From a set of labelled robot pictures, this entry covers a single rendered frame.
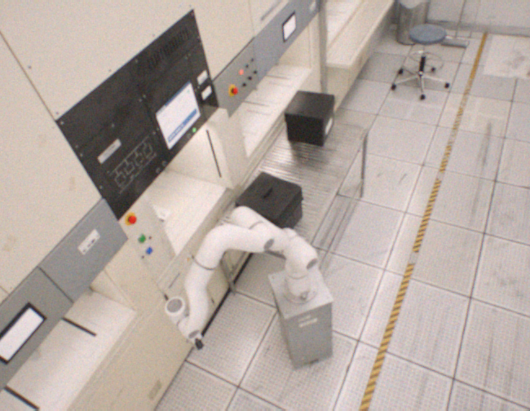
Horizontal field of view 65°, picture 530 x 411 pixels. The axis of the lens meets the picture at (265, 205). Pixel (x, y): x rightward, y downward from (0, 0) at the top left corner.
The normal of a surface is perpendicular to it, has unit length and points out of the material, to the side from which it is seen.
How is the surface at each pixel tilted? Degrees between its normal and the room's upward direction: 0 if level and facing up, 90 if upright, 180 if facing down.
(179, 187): 0
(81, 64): 92
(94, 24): 89
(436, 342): 0
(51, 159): 90
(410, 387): 0
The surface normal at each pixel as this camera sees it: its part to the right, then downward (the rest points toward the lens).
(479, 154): -0.13, -0.66
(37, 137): 0.89, 0.26
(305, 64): -0.45, 0.71
